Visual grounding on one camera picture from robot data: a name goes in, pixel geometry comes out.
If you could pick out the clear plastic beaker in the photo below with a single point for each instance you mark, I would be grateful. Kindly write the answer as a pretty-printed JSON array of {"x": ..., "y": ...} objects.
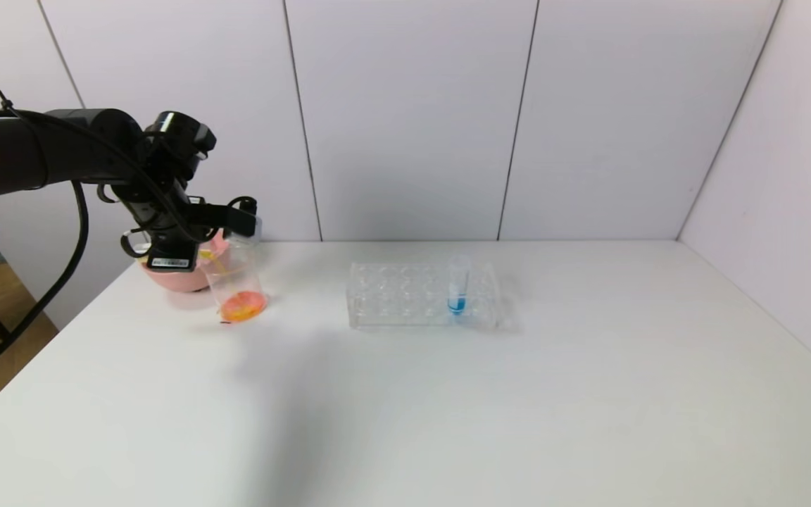
[{"x": 240, "y": 306}]

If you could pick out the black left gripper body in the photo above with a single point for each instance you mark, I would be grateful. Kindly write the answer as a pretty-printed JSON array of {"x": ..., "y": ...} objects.
[{"x": 170, "y": 260}]

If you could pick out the pink plastic bowl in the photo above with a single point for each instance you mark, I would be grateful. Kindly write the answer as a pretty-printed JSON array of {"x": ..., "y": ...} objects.
[{"x": 180, "y": 282}]

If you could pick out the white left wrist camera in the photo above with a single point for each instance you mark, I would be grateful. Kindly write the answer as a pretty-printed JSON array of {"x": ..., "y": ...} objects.
[{"x": 236, "y": 220}]

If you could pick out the test tube with yellow pigment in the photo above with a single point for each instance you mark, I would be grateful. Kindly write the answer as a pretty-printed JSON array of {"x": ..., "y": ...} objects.
[{"x": 233, "y": 246}]

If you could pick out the test tube with blue pigment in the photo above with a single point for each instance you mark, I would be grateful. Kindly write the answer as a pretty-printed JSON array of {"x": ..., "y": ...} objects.
[{"x": 456, "y": 305}]

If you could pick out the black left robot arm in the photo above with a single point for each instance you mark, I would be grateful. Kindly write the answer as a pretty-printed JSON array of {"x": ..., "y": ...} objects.
[{"x": 60, "y": 144}]

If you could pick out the clear plastic test tube rack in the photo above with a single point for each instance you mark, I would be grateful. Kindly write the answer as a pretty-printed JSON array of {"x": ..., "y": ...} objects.
[{"x": 398, "y": 303}]

